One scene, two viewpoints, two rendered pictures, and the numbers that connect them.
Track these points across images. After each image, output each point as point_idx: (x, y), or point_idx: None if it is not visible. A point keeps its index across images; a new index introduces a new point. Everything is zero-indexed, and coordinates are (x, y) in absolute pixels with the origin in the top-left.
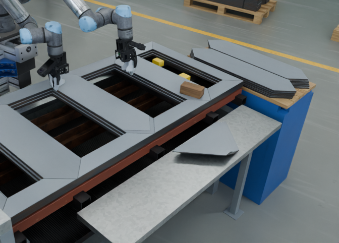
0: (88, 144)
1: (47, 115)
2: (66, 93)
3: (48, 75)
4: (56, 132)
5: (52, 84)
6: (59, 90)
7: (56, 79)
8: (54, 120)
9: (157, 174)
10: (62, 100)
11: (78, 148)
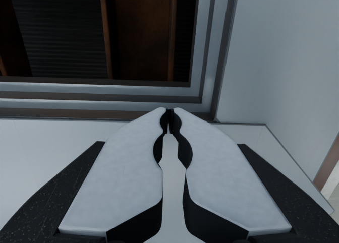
0: (79, 71)
1: (171, 7)
2: (71, 138)
3: (287, 191)
4: (183, 45)
5: (184, 124)
6: (130, 121)
7: (64, 203)
8: None
9: None
10: (80, 80)
11: (77, 40)
